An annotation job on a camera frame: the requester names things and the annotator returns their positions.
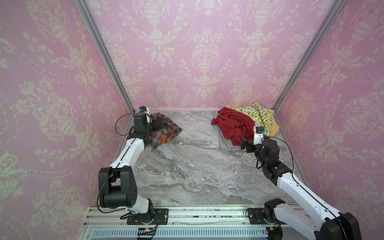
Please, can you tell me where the plaid flannel cloth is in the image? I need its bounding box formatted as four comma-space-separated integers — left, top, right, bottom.
151, 113, 183, 149

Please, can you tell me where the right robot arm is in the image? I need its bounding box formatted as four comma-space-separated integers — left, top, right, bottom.
241, 137, 362, 240

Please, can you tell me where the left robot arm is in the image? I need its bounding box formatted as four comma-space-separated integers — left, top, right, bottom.
97, 107, 162, 225

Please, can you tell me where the red cloth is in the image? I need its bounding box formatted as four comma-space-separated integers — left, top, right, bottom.
211, 107, 255, 146

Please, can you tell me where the lemon print cloth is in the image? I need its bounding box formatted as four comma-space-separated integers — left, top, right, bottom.
230, 103, 275, 136

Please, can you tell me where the tan cloth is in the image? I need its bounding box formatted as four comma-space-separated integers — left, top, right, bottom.
269, 120, 280, 137

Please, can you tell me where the perforated metal vent strip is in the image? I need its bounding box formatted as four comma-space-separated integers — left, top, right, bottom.
91, 227, 268, 239

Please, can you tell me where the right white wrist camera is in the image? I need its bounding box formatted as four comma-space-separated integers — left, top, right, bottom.
253, 126, 265, 145

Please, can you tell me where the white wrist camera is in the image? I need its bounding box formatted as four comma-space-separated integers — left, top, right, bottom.
139, 106, 152, 123
253, 126, 265, 145

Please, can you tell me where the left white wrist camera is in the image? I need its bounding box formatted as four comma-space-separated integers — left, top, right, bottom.
139, 106, 152, 123

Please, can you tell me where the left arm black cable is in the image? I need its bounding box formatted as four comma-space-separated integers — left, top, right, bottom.
95, 112, 142, 214

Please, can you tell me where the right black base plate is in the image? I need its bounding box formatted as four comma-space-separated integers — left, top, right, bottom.
246, 208, 281, 226

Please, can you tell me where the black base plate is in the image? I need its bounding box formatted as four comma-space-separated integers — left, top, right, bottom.
246, 208, 281, 226
127, 208, 169, 225

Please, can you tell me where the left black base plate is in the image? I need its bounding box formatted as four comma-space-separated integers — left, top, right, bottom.
127, 208, 169, 225

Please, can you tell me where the aluminium front rail frame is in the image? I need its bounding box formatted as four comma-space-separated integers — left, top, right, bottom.
78, 205, 343, 240

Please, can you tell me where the left aluminium corner post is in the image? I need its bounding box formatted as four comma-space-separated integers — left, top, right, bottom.
74, 0, 134, 113

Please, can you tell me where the aluminium corner post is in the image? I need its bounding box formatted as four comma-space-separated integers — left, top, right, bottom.
74, 0, 134, 113
273, 0, 347, 113

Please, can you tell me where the right aluminium corner post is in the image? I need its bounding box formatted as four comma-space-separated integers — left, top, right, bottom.
273, 0, 347, 113

